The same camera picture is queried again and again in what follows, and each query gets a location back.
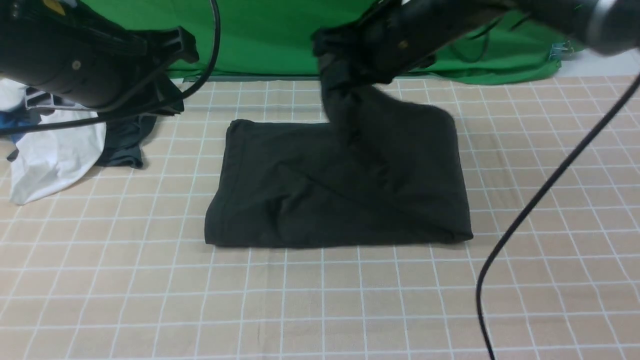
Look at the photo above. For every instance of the blue crumpled garment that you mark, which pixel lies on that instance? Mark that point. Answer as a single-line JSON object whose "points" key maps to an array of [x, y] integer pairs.
{"points": [[18, 118]]}

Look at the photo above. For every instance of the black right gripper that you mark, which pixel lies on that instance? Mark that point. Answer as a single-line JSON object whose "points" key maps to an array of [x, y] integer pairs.
{"points": [[396, 36]]}

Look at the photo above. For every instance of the dark teal crumpled garment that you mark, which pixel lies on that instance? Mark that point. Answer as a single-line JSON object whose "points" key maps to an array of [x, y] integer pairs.
{"points": [[124, 136]]}

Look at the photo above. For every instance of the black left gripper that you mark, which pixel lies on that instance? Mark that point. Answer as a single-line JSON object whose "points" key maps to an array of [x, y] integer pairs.
{"points": [[70, 57]]}

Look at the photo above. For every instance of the white crumpled shirt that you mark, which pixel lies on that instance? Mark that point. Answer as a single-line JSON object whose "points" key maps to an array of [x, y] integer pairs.
{"points": [[47, 162]]}

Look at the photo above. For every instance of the blue binder clip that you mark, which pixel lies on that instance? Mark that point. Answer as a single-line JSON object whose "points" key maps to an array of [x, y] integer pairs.
{"points": [[561, 51]]}

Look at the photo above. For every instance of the dark gray long-sleeved shirt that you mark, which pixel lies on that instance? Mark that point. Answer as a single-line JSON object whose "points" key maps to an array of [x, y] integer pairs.
{"points": [[379, 172]]}

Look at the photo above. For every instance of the green backdrop cloth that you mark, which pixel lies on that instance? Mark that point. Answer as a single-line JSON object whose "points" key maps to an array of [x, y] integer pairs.
{"points": [[273, 38]]}

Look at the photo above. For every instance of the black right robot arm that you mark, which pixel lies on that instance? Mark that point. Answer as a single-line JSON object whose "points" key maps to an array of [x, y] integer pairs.
{"points": [[607, 27]]}

